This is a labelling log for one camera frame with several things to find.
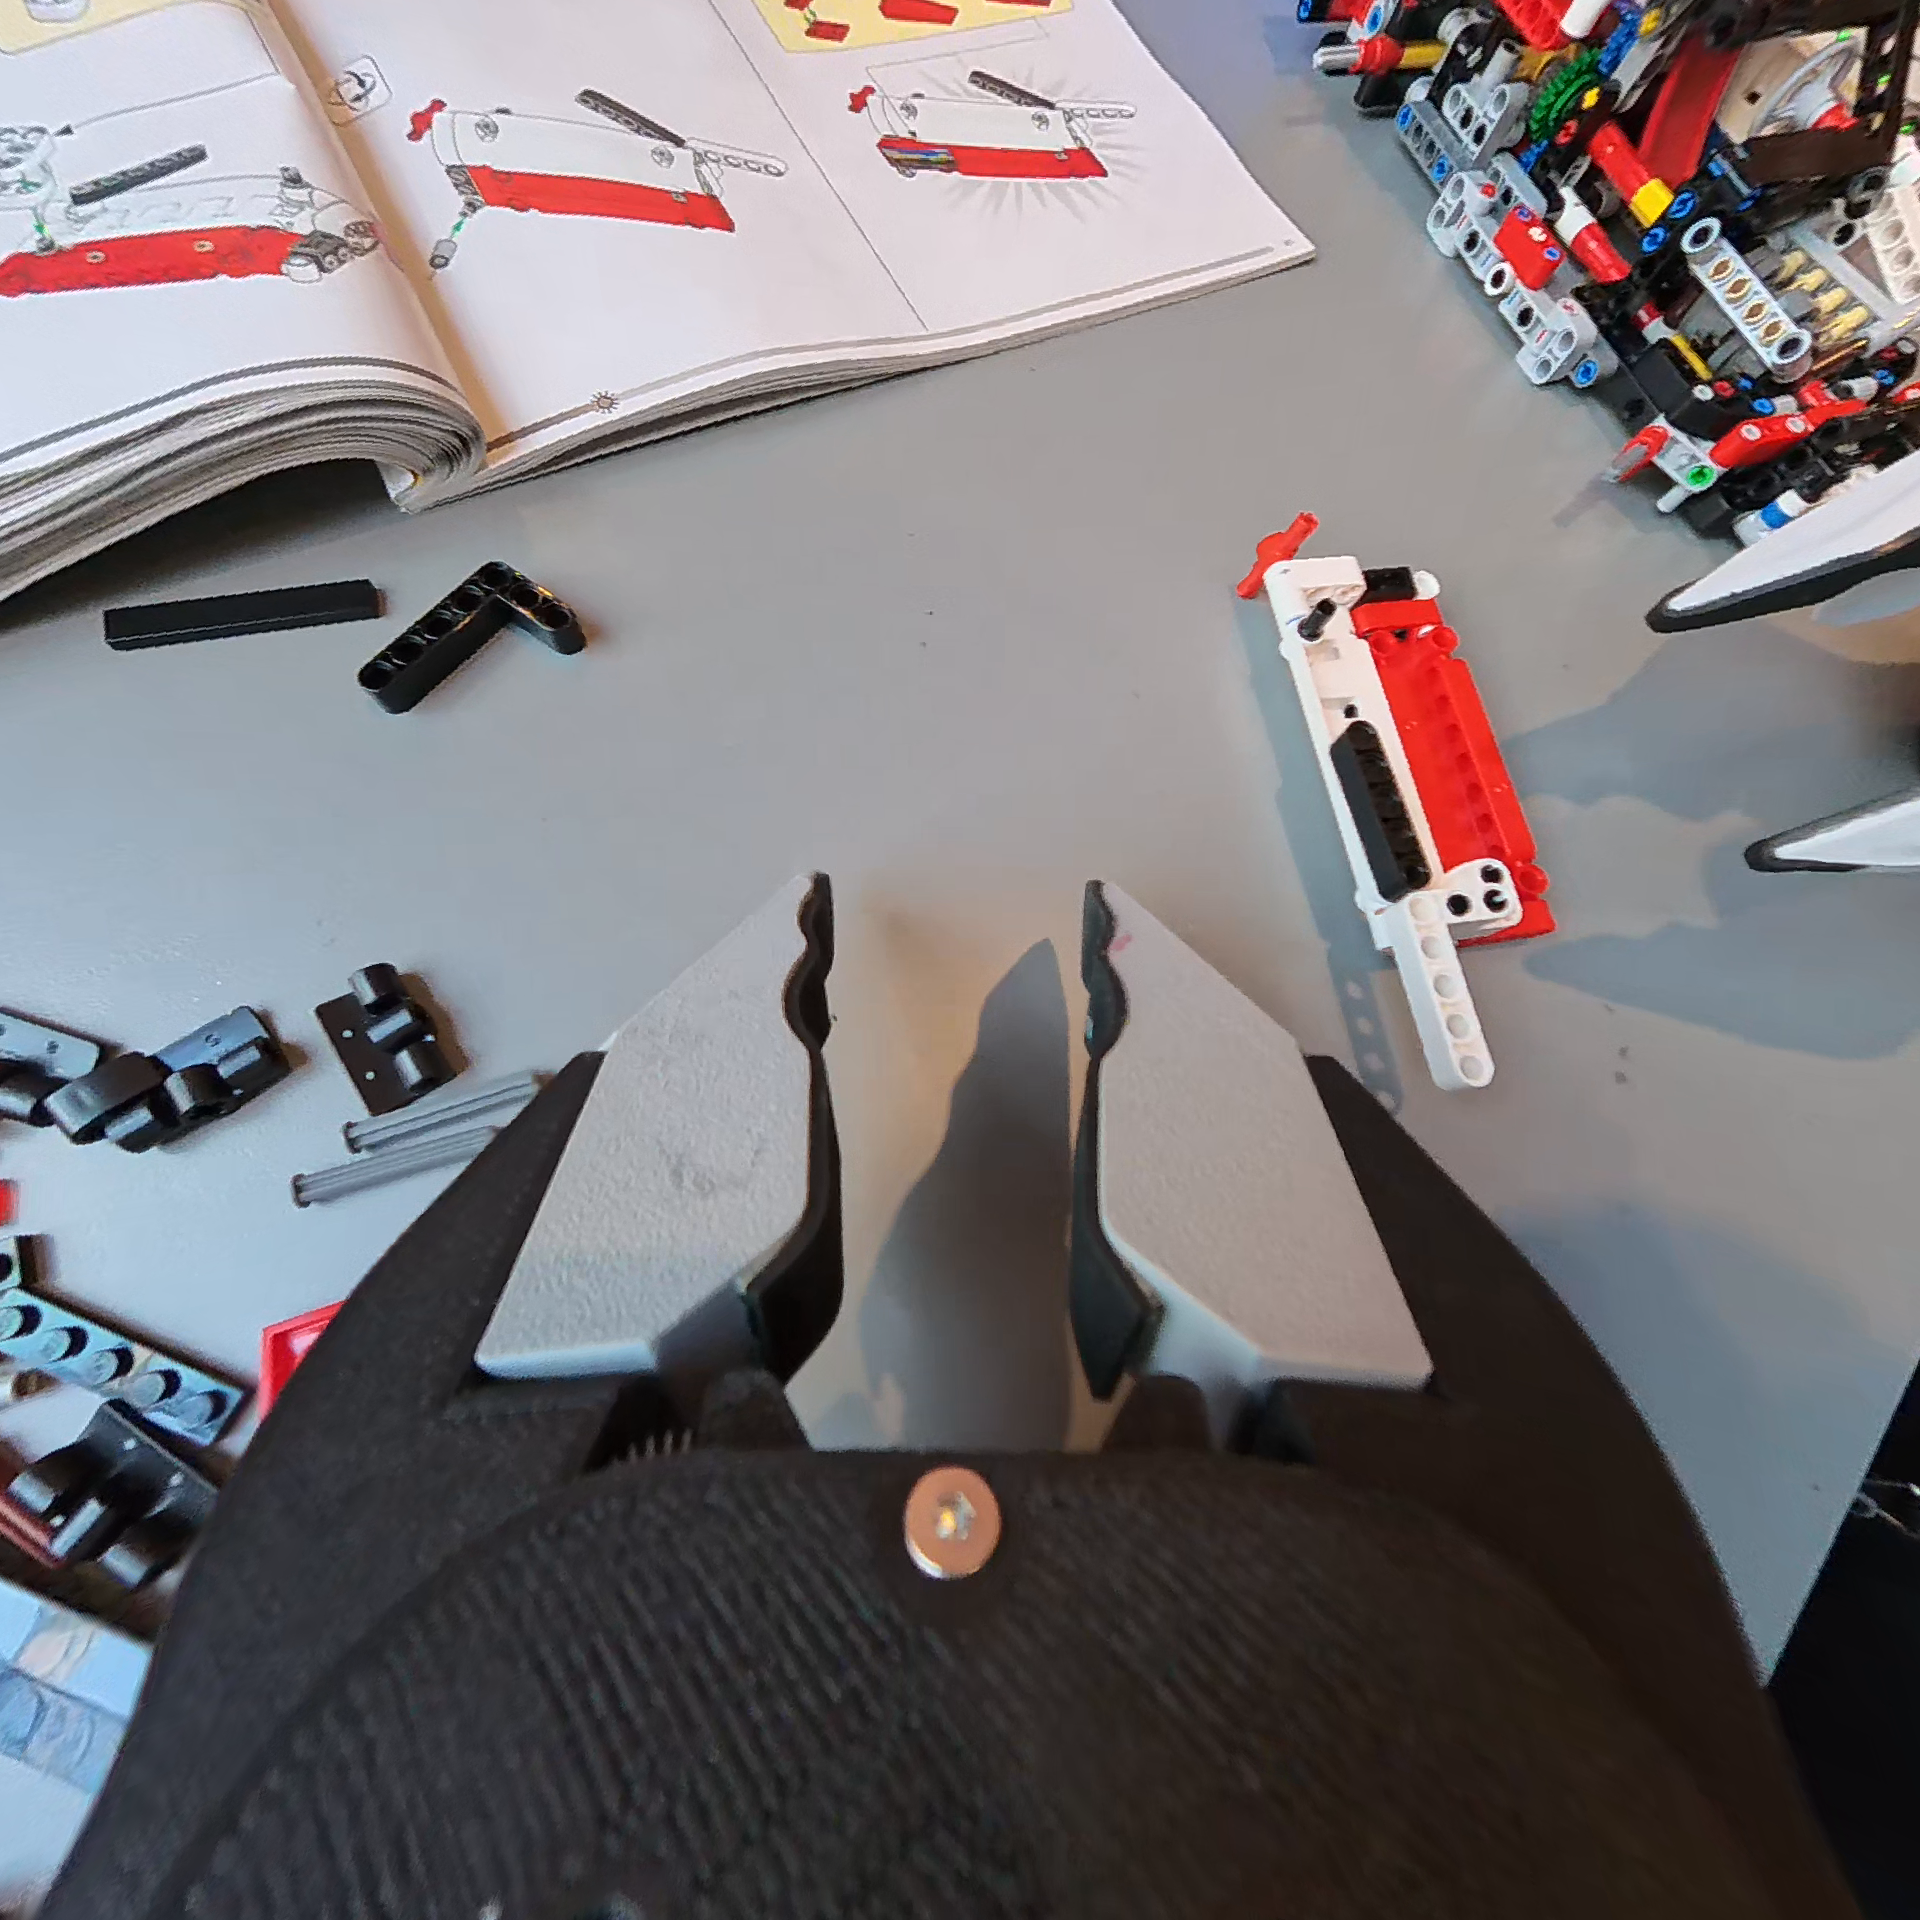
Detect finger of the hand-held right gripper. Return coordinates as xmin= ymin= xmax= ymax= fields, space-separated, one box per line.
xmin=1743 ymin=787 xmax=1920 ymax=875
xmin=1646 ymin=450 xmax=1920 ymax=635

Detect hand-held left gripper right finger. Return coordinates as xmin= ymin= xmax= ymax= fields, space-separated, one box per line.
xmin=1068 ymin=881 xmax=1434 ymax=1404

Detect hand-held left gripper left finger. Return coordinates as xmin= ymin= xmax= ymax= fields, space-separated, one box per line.
xmin=474 ymin=873 xmax=849 ymax=1392

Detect white L-shaped brick beam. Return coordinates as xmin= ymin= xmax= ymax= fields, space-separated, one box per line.
xmin=1367 ymin=885 xmax=1500 ymax=1092

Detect small white curved brick piece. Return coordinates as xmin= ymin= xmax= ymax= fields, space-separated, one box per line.
xmin=1411 ymin=854 xmax=1526 ymax=942

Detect red and white brick panel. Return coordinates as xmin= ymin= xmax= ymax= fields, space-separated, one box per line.
xmin=1257 ymin=555 xmax=1557 ymax=950

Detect grey brick axle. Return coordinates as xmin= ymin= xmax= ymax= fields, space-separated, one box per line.
xmin=341 ymin=1072 xmax=550 ymax=1160
xmin=290 ymin=1116 xmax=499 ymax=1211

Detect shiny black brick connector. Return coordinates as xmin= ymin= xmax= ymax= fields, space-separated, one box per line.
xmin=313 ymin=963 xmax=468 ymax=1116

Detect multicoloured toy brick car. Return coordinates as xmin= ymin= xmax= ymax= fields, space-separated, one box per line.
xmin=1297 ymin=0 xmax=1920 ymax=550

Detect black straight brick beam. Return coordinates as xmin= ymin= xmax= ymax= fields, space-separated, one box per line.
xmin=1330 ymin=722 xmax=1430 ymax=904

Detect black double brick connector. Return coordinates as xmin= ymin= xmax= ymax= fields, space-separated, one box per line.
xmin=44 ymin=1006 xmax=297 ymax=1154

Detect small red connector pin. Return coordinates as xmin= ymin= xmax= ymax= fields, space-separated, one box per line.
xmin=1237 ymin=513 xmax=1323 ymax=602

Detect black L-shaped brick beam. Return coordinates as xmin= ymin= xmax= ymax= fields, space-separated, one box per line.
xmin=354 ymin=561 xmax=591 ymax=715

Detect pile of coloured brick pieces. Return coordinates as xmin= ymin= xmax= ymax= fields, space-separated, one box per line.
xmin=0 ymin=1010 xmax=347 ymax=1805

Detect black flat brick bar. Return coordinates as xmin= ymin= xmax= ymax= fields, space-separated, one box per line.
xmin=103 ymin=577 xmax=386 ymax=657

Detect person's black clothing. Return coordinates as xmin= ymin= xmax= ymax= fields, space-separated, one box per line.
xmin=1766 ymin=1409 xmax=1920 ymax=1920

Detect open instruction booklet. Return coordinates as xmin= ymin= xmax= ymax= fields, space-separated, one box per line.
xmin=0 ymin=0 xmax=1318 ymax=602

